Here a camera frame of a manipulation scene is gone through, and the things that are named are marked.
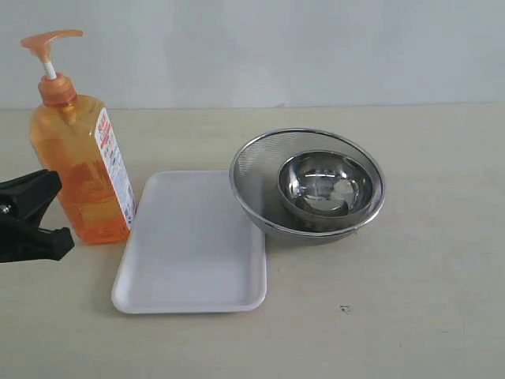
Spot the orange pump soap bottle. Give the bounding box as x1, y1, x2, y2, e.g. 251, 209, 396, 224
21, 29, 137, 245

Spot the steel mesh strainer basket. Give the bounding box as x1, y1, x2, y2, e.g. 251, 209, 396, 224
229, 128, 386, 245

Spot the white rectangular foam tray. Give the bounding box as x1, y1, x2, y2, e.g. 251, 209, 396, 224
111, 170, 267, 314

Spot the small stainless steel bowl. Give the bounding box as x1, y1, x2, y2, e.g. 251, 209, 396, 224
277, 150, 376, 220

